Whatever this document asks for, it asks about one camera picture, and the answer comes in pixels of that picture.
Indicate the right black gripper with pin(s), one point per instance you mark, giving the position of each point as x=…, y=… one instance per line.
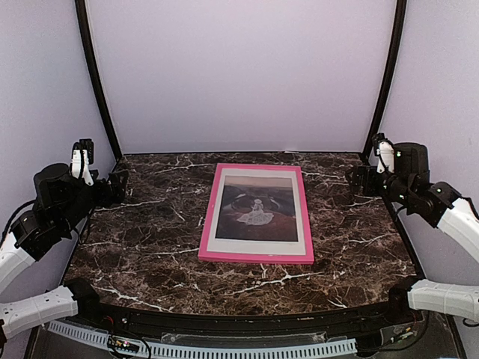
x=370, y=188

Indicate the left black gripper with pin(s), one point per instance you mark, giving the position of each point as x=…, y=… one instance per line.
x=118, y=190

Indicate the pink wooden picture frame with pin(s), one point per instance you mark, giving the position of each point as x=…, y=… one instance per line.
x=206, y=239

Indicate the canyon photo print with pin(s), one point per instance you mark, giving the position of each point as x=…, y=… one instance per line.
x=260, y=209

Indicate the white mat board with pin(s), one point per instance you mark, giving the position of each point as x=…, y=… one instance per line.
x=254, y=245

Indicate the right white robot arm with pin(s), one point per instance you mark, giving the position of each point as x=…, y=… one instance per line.
x=402, y=176

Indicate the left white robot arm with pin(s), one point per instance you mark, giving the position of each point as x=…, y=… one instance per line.
x=62, y=201

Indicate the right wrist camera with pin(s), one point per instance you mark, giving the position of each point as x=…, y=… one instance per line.
x=384, y=151

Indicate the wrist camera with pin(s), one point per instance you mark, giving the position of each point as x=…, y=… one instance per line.
x=384, y=151
x=82, y=157

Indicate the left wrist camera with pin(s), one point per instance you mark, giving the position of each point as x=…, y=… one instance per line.
x=82, y=157

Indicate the black front rail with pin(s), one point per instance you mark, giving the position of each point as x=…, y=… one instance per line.
x=355, y=321

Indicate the white slotted cable duct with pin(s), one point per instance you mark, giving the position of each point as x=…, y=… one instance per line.
x=127, y=347

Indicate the right black corner post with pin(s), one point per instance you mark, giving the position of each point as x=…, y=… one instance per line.
x=387, y=78

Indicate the black corner post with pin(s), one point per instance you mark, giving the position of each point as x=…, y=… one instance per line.
x=94, y=74
x=387, y=78

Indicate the left black corner post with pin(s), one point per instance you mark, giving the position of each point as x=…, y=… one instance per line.
x=94, y=74

